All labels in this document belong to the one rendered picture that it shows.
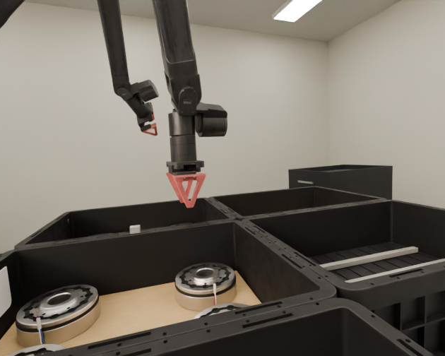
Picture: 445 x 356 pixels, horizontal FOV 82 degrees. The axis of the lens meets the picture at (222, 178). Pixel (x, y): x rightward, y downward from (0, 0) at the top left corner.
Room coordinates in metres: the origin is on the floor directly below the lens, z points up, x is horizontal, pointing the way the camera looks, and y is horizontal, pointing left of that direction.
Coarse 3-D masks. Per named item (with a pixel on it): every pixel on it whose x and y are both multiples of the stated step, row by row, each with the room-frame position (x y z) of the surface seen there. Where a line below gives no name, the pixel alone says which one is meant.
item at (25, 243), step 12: (144, 204) 0.74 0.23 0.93; (156, 204) 0.75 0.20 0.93; (216, 204) 0.68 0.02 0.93; (60, 216) 0.64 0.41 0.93; (228, 216) 0.54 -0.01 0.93; (48, 228) 0.53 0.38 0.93; (156, 228) 0.48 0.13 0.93; (24, 240) 0.45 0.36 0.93; (60, 240) 0.44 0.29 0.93; (72, 240) 0.44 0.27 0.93
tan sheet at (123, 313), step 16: (144, 288) 0.44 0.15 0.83; (160, 288) 0.44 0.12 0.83; (240, 288) 0.43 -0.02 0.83; (112, 304) 0.40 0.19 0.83; (128, 304) 0.40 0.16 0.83; (144, 304) 0.39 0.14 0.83; (160, 304) 0.39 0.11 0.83; (176, 304) 0.39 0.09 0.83; (112, 320) 0.36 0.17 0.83; (128, 320) 0.36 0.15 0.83; (144, 320) 0.35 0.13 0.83; (160, 320) 0.35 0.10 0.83; (176, 320) 0.35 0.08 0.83; (16, 336) 0.33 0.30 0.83; (80, 336) 0.33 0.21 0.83; (96, 336) 0.32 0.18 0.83; (112, 336) 0.32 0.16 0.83; (0, 352) 0.30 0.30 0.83
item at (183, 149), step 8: (176, 136) 0.55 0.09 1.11; (184, 136) 0.55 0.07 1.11; (192, 136) 0.56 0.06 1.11; (176, 144) 0.55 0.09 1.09; (184, 144) 0.55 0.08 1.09; (192, 144) 0.56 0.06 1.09; (176, 152) 0.55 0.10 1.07; (184, 152) 0.55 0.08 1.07; (192, 152) 0.56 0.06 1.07; (176, 160) 0.55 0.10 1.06; (184, 160) 0.55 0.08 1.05; (192, 160) 0.56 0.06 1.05; (200, 160) 0.56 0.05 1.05; (176, 168) 0.52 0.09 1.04; (184, 168) 0.57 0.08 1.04
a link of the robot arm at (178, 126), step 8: (176, 112) 0.55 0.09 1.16; (168, 120) 0.57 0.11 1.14; (176, 120) 0.55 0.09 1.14; (184, 120) 0.55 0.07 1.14; (192, 120) 0.56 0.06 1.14; (200, 120) 0.57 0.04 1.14; (176, 128) 0.55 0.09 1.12; (184, 128) 0.55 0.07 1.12; (192, 128) 0.56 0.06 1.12; (200, 128) 0.57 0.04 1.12
